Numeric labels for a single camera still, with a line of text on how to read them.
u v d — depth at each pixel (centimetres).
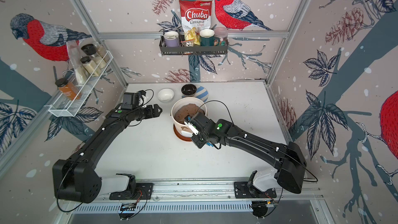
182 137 90
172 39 80
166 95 110
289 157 41
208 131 56
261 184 59
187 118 67
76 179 39
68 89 66
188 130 78
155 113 77
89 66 76
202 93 115
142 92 77
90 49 79
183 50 88
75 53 73
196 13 78
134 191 69
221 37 85
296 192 43
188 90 112
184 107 93
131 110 63
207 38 80
